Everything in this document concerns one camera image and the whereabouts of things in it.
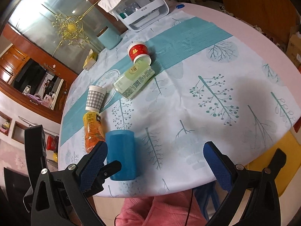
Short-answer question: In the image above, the teal canister with brown lid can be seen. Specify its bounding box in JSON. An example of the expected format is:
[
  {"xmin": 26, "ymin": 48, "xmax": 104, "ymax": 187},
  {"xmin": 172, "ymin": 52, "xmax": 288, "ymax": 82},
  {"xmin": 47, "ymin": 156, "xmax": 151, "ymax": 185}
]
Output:
[{"xmin": 97, "ymin": 27, "xmax": 121, "ymax": 50}]

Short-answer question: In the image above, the tree-patterned tablecloth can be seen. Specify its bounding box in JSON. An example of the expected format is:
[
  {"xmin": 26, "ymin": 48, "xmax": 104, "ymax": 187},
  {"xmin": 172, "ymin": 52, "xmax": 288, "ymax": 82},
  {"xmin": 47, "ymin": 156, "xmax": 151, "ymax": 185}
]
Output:
[{"xmin": 58, "ymin": 4, "xmax": 300, "ymax": 197}]

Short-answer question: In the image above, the yellow tissue box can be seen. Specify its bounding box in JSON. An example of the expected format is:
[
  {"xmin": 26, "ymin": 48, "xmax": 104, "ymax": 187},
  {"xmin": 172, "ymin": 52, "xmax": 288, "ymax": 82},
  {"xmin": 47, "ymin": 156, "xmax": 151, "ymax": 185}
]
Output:
[{"xmin": 83, "ymin": 49, "xmax": 98, "ymax": 71}]

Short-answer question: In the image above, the orange plastic bottle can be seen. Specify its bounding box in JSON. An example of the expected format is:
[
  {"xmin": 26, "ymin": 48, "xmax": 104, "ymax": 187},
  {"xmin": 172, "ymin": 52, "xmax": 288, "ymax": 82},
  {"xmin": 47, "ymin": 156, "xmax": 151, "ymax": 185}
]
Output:
[{"xmin": 83, "ymin": 111, "xmax": 105, "ymax": 153}]

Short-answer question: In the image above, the blue plastic cup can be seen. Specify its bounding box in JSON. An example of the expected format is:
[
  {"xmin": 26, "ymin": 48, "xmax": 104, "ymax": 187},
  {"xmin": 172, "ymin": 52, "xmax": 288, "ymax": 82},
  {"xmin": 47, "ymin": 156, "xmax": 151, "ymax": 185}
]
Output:
[{"xmin": 105, "ymin": 130, "xmax": 137, "ymax": 181}]

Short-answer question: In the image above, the round glass coaster plate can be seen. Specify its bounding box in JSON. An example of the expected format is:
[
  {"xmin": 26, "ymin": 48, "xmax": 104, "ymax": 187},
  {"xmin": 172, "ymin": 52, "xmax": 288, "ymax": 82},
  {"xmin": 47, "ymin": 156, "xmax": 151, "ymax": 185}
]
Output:
[{"xmin": 96, "ymin": 69, "xmax": 120, "ymax": 108}]

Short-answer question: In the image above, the grey checked paper cup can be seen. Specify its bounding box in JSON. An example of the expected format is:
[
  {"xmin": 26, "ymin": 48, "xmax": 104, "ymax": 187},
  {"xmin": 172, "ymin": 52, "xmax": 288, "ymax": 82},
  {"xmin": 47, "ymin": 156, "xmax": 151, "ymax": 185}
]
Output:
[{"xmin": 85, "ymin": 85, "xmax": 107, "ymax": 113}]

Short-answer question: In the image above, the white storage organizer box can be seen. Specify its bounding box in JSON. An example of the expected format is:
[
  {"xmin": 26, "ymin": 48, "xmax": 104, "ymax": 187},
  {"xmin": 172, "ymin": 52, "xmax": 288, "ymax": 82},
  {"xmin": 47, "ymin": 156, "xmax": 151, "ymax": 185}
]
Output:
[{"xmin": 112, "ymin": 0, "xmax": 169, "ymax": 32}]

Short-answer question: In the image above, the small blue cap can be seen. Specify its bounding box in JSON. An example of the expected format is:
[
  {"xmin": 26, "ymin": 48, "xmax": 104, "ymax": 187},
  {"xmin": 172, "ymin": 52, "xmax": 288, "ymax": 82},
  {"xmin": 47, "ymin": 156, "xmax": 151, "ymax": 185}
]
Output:
[{"xmin": 176, "ymin": 4, "xmax": 185, "ymax": 9}]

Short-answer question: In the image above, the pink fleece clothing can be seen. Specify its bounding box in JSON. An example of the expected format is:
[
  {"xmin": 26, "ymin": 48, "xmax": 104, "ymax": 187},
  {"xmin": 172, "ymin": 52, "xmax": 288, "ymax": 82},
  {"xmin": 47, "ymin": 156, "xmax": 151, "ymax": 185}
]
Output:
[{"xmin": 114, "ymin": 189, "xmax": 207, "ymax": 225}]

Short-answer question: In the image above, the cardboard box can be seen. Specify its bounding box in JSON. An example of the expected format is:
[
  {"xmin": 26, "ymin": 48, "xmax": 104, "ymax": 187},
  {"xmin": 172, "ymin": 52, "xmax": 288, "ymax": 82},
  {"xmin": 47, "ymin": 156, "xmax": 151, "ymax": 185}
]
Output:
[{"xmin": 286, "ymin": 24, "xmax": 300, "ymax": 69}]

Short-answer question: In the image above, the glass sliding door gold ornament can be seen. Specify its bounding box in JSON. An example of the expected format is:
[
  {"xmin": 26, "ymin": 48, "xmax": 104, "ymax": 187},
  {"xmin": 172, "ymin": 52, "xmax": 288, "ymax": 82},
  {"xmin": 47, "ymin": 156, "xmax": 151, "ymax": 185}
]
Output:
[{"xmin": 8, "ymin": 0, "xmax": 126, "ymax": 74}]

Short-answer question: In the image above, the red paper cup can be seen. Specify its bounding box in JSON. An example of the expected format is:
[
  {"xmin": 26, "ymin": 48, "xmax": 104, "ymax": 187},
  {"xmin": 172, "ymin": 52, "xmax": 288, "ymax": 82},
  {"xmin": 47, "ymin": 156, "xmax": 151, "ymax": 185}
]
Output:
[{"xmin": 127, "ymin": 41, "xmax": 151, "ymax": 65}]

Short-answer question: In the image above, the red bucket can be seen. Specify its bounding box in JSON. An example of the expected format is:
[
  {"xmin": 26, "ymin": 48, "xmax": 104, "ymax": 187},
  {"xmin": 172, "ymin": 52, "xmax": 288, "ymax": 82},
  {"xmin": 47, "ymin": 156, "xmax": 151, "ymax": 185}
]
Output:
[{"xmin": 46, "ymin": 136, "xmax": 59, "ymax": 153}]

